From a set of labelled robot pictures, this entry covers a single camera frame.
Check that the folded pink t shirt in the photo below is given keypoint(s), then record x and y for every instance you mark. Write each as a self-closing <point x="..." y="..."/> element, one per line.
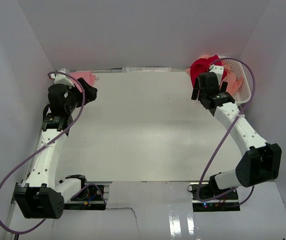
<point x="88" y="77"/>

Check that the white paper sheet rear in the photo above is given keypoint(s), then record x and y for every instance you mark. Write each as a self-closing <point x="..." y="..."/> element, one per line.
<point x="146" y="69"/>

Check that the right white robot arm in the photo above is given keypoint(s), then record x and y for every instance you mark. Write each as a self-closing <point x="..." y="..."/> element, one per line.
<point x="260" y="160"/>

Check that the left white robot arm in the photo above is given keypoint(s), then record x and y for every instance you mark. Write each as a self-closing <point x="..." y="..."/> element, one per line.
<point x="40" y="196"/>

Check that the salmon t shirt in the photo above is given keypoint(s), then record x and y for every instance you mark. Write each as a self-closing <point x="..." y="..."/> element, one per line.
<point x="228" y="76"/>

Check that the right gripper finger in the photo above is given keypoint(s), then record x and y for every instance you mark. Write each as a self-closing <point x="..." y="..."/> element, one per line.
<point x="223" y="87"/>
<point x="196" y="90"/>

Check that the white plastic basket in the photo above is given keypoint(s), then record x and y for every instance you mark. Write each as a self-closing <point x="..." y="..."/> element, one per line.
<point x="243" y="94"/>

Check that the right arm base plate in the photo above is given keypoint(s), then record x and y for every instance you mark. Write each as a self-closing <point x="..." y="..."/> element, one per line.
<point x="226" y="203"/>

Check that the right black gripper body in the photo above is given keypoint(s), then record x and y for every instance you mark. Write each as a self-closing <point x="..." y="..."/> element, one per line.
<point x="200" y="97"/>

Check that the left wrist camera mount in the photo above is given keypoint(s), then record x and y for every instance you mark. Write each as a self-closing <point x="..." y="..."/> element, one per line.
<point x="62" y="79"/>

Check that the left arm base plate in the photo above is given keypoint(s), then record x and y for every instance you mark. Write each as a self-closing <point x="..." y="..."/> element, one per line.
<point x="90" y="199"/>

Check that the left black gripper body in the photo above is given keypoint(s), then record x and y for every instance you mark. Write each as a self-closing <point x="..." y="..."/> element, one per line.
<point x="75" y="97"/>

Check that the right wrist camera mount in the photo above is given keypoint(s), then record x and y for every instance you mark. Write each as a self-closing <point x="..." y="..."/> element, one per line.
<point x="218" y="70"/>

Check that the red t shirt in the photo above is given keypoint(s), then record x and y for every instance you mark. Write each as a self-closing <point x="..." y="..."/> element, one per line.
<point x="201" y="65"/>

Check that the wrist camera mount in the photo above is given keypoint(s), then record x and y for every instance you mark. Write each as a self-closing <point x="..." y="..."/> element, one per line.
<point x="218" y="70"/>
<point x="62" y="79"/>

